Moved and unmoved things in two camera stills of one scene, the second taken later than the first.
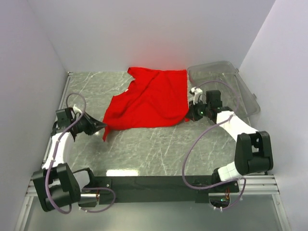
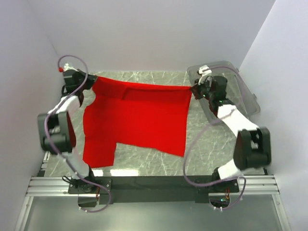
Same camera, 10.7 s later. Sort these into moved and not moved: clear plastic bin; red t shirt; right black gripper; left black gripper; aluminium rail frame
Moved: left black gripper; right black gripper; red t shirt
Not moved: aluminium rail frame; clear plastic bin
